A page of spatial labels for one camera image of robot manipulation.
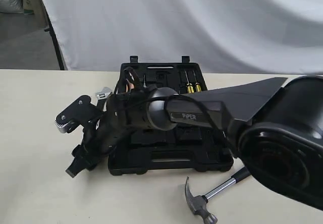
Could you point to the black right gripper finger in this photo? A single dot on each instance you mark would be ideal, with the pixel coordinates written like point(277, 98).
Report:
point(79, 162)

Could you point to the grey tester screwdriver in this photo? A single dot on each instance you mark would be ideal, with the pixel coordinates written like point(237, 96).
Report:
point(144, 81)

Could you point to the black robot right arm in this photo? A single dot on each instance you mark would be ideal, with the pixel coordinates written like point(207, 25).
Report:
point(274, 126)

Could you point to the steel claw hammer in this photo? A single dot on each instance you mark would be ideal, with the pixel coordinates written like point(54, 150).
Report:
point(198, 204)

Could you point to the black backdrop stand pole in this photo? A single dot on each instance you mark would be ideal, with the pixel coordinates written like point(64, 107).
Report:
point(55, 43)

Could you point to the white backdrop cloth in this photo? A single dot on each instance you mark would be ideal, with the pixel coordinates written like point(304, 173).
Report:
point(223, 36)

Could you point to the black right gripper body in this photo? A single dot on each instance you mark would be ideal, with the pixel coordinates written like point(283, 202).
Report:
point(125, 113)

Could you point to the large yellow black screwdriver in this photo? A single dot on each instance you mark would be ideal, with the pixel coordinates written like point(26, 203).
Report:
point(190, 88)

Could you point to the small yellow black screwdriver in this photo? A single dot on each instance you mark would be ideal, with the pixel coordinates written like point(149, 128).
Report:
point(196, 83)

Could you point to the brown cardboard box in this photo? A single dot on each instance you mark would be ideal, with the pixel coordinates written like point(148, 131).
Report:
point(37, 8)

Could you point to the black adjustable wrench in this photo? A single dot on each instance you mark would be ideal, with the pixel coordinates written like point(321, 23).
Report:
point(102, 98)

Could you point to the black plastic tool case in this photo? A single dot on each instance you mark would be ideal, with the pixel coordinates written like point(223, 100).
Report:
point(178, 146)

